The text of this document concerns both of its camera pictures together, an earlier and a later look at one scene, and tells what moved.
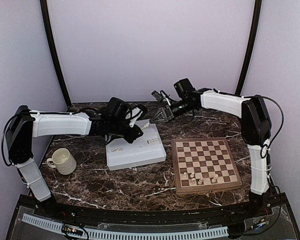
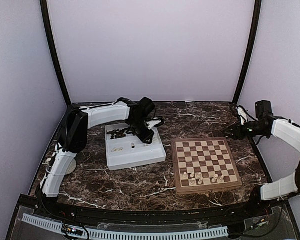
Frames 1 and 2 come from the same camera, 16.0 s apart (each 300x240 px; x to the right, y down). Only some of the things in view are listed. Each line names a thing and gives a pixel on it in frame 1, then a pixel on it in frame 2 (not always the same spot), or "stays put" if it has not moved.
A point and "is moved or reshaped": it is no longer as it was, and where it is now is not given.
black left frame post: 45,13 stays put
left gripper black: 131,137 -> 146,137
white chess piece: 200,181 stays put
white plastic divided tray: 147,148 stays put
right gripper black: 160,110 -> 238,134
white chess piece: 215,176 stays put
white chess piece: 146,125 is moved or reshaped
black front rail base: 265,218 stays put
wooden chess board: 203,165 stays put
